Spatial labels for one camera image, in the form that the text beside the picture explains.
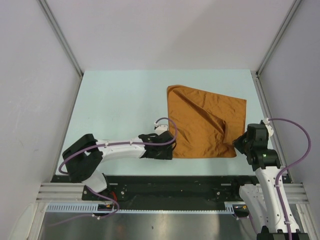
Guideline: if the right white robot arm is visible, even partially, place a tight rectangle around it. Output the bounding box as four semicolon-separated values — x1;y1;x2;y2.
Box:
230;118;311;240

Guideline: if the white slotted cable duct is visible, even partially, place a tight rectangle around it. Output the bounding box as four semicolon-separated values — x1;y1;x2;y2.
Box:
46;202;248;215

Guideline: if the aluminium corner post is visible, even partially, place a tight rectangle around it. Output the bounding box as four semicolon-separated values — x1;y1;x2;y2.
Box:
255;0;304;77
36;0;84;79

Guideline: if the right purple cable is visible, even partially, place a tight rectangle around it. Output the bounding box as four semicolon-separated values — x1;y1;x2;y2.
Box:
234;118;313;240

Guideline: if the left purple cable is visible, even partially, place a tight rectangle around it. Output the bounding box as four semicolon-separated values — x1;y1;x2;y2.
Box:
47;117;179;227

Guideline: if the orange cloth napkin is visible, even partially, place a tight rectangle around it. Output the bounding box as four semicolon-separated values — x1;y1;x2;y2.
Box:
167;85;247;159

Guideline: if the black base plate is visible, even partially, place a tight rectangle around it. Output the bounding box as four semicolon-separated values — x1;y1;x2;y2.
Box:
51;174;292;218

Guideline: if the purple cable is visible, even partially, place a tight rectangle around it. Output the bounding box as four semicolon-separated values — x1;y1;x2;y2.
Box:
47;117;179;227
234;118;313;240

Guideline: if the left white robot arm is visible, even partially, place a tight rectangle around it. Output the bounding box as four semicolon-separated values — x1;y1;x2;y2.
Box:
58;130;176;200

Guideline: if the aluminium front rail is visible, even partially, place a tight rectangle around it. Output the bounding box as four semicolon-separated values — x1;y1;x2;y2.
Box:
35;182;309;204

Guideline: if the right aluminium side rail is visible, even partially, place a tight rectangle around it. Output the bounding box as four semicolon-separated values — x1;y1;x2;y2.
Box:
250;71;287;167

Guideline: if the left aluminium corner post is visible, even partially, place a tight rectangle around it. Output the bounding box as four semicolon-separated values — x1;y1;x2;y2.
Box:
36;0;84;79

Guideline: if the right aluminium corner post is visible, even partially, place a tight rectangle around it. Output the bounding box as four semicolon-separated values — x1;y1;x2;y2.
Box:
255;0;304;77

